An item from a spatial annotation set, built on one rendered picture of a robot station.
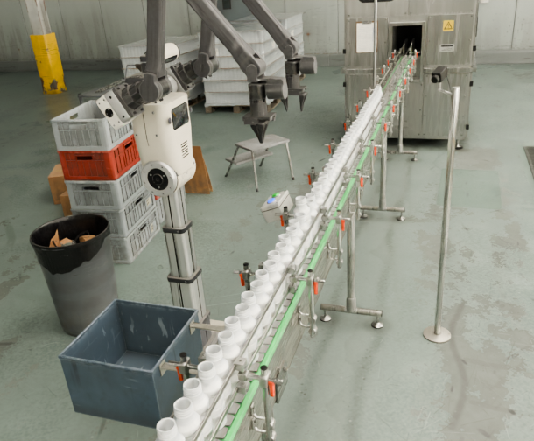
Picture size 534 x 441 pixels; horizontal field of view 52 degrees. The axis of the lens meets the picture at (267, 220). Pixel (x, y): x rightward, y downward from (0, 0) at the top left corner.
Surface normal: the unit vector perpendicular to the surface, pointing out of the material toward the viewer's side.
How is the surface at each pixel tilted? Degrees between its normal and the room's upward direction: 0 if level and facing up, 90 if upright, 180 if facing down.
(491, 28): 90
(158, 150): 101
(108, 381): 90
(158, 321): 90
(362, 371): 0
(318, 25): 90
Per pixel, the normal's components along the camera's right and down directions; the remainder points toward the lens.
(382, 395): -0.07, -0.91
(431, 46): -0.30, 0.42
